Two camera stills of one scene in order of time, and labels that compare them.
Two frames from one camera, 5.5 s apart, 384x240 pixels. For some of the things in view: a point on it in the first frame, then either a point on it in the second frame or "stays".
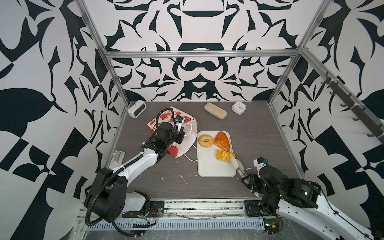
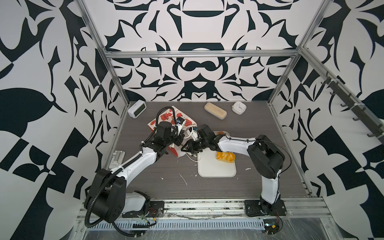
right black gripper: (250, 182) → (191, 146)
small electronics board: (271, 225) stays
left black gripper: (180, 135) stays
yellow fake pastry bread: (224, 156) stays
